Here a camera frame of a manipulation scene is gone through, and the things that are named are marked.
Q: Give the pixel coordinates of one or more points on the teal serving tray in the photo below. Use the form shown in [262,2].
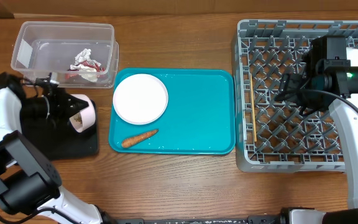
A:
[199,119]

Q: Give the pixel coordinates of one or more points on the red snack wrapper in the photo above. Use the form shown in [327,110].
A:
[92,63]

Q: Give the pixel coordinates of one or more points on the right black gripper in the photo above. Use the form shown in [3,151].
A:
[288,91]

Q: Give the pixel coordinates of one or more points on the white plate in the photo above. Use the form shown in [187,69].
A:
[140,99]

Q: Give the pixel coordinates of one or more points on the large white bowl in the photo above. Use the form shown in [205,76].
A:
[352,56]

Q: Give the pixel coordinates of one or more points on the wooden chopstick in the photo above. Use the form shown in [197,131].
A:
[253,107]

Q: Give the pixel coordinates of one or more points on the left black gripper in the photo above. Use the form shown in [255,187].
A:
[64,110]

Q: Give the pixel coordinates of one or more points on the clear plastic bin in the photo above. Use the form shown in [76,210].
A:
[47,49]

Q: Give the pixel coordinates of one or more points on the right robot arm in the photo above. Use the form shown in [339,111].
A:
[330,83]

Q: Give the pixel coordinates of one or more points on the foil ball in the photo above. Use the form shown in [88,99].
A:
[83,56]

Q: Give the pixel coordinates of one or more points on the black tray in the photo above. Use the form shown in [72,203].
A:
[59,140]

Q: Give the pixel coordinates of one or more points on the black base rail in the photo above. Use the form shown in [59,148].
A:
[253,219]

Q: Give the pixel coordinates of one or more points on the grey dishwasher rack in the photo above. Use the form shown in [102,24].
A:
[286,141]

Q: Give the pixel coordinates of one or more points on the white tissue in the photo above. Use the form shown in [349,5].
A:
[86,72]

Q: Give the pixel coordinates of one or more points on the orange carrot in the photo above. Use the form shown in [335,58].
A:
[132,141]

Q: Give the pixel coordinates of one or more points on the pink bowl with food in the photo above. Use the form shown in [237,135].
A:
[85,118]

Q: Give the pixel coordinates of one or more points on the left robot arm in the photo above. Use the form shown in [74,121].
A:
[29,183]

